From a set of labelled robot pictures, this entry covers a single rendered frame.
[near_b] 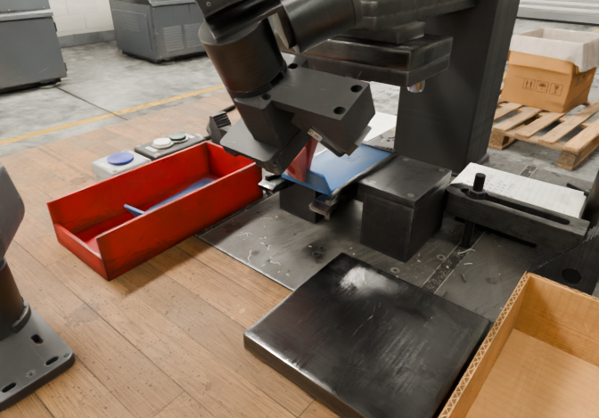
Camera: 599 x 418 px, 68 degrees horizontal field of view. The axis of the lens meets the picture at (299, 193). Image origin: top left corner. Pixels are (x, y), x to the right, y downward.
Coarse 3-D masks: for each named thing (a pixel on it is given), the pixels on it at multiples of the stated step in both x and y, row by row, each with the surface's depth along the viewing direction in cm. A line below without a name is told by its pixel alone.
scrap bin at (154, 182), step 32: (160, 160) 64; (192, 160) 69; (224, 160) 69; (96, 192) 58; (128, 192) 62; (160, 192) 66; (192, 192) 56; (224, 192) 60; (256, 192) 65; (64, 224) 56; (96, 224) 59; (128, 224) 49; (160, 224) 53; (192, 224) 57; (96, 256) 49; (128, 256) 51
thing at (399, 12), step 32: (384, 0) 43; (416, 0) 47; (448, 0) 53; (352, 32) 48; (384, 32) 46; (416, 32) 47; (320, 64) 50; (352, 64) 47; (384, 64) 45; (416, 64) 44
